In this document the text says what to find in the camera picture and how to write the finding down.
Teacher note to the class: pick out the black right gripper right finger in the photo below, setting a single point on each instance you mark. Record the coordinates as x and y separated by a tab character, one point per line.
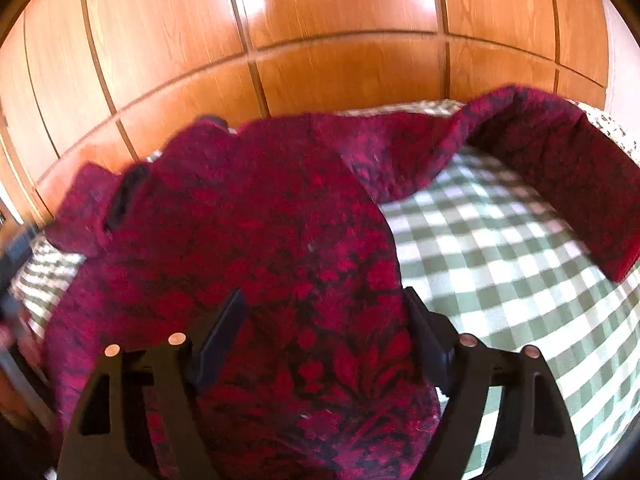
533	437

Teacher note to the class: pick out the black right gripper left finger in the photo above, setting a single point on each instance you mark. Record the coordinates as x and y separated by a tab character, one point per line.
136	399

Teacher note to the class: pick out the red black knit sweater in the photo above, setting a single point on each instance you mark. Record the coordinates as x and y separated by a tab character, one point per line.
320	382

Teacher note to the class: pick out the green white checkered bedspread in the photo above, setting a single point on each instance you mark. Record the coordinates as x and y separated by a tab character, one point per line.
482	247

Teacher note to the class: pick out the wooden panelled wardrobe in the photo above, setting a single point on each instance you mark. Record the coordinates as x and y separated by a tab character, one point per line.
110	81

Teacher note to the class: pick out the floral pillow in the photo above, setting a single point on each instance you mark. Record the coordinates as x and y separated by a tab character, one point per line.
627	142

